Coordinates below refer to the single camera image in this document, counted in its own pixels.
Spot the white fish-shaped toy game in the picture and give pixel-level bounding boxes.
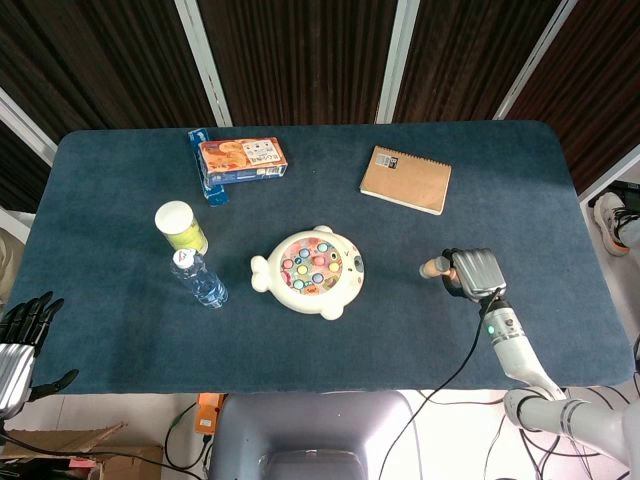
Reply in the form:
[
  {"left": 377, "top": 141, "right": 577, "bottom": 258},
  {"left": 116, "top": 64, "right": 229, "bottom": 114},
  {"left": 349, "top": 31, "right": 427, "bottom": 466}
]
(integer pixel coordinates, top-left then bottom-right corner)
[{"left": 249, "top": 224, "right": 365, "bottom": 321}]

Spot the blue narrow carton box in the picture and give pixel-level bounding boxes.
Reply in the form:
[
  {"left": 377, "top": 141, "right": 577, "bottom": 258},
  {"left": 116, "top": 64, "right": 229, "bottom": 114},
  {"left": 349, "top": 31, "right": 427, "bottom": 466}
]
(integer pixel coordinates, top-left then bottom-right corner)
[{"left": 187, "top": 127, "right": 231, "bottom": 208}]

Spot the brown kraft spiral notebook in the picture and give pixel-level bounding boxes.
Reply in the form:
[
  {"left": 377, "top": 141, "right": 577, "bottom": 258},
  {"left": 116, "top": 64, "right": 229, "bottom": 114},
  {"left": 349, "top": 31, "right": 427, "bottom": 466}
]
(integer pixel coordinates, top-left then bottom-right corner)
[{"left": 358, "top": 144, "right": 453, "bottom": 217}]

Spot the clear plastic water bottle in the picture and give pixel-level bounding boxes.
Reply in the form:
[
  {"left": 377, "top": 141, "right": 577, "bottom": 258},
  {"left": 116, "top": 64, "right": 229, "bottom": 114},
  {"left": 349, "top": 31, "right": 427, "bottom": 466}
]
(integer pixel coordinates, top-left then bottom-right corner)
[{"left": 169, "top": 248, "right": 230, "bottom": 309}]

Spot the wooden toy hammer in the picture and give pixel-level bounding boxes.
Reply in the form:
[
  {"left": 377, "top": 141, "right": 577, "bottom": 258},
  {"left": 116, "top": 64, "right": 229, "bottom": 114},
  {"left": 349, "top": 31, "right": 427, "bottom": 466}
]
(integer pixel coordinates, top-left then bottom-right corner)
[{"left": 418, "top": 255, "right": 459, "bottom": 282}]

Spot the white partition frame post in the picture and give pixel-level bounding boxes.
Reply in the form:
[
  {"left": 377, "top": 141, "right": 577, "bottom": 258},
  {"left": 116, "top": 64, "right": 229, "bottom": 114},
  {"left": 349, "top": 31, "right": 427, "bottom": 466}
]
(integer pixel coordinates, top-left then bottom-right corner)
[
  {"left": 0, "top": 87, "right": 59, "bottom": 167},
  {"left": 492, "top": 0, "right": 580, "bottom": 121},
  {"left": 374, "top": 0, "right": 422, "bottom": 125},
  {"left": 578, "top": 143, "right": 640, "bottom": 204},
  {"left": 173, "top": 0, "right": 234, "bottom": 127}
]

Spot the brown cardboard box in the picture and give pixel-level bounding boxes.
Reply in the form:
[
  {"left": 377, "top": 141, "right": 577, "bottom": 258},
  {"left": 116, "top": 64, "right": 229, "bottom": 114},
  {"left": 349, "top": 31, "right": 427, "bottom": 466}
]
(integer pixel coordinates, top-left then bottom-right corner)
[{"left": 0, "top": 422, "right": 164, "bottom": 480}]

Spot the grey robot torso base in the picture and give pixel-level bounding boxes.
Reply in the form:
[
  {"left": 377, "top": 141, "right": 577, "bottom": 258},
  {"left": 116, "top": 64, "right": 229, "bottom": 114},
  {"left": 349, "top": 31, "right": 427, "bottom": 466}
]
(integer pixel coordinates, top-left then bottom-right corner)
[{"left": 208, "top": 389, "right": 422, "bottom": 480}]

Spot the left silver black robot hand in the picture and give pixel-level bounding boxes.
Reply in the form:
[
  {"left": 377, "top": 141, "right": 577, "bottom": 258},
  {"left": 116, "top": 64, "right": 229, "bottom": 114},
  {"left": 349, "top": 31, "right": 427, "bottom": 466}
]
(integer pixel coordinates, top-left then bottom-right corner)
[{"left": 0, "top": 291, "right": 80, "bottom": 421}]

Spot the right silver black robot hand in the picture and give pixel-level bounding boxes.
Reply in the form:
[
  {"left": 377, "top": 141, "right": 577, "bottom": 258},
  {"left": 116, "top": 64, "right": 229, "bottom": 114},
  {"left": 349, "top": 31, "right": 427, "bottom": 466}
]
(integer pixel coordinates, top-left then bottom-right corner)
[{"left": 440, "top": 247, "right": 508, "bottom": 302}]

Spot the beige trouser leg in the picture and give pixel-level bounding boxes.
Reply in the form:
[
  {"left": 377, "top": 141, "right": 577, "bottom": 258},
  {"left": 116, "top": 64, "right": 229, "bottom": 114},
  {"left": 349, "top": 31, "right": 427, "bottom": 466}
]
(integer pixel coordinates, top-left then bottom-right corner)
[{"left": 0, "top": 227, "right": 26, "bottom": 307}]

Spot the orange power strip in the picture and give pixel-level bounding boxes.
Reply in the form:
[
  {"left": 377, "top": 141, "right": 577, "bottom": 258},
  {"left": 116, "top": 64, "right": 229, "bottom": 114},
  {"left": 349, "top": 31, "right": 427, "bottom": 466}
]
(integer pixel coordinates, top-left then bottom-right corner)
[{"left": 194, "top": 393, "right": 227, "bottom": 435}]

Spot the black robot hand cable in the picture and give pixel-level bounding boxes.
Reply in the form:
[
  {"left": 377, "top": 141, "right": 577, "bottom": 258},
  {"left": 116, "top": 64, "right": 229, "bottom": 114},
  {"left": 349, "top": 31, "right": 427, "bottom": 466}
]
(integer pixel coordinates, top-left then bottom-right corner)
[{"left": 386, "top": 289, "right": 502, "bottom": 480}]

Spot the black floor cable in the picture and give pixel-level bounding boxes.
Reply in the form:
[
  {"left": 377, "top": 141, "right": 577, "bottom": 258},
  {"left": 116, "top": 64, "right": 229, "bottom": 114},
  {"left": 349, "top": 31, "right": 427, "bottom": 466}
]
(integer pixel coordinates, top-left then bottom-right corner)
[{"left": 163, "top": 401, "right": 212, "bottom": 472}]

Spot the white orange sneaker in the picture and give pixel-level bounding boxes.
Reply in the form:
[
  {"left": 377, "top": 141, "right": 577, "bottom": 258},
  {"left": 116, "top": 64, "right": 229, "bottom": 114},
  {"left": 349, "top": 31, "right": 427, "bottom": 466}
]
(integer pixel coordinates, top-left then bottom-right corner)
[{"left": 593, "top": 192, "right": 640, "bottom": 258}]

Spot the blue felt table cover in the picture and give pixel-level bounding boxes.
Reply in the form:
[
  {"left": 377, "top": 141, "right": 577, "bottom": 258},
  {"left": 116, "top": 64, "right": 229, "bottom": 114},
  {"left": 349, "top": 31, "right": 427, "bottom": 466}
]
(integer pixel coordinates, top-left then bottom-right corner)
[{"left": 9, "top": 119, "right": 636, "bottom": 396}]

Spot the green can with white lid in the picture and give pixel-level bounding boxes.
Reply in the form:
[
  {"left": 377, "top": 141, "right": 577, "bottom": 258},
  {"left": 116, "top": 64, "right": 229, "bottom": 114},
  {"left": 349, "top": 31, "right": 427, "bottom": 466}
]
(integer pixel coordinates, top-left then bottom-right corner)
[{"left": 153, "top": 200, "right": 209, "bottom": 255}]

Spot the orange biscuit box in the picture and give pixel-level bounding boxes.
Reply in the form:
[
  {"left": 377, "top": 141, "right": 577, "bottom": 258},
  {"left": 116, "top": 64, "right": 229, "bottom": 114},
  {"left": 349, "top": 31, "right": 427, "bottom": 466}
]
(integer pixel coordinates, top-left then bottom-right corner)
[{"left": 198, "top": 136, "right": 289, "bottom": 186}]

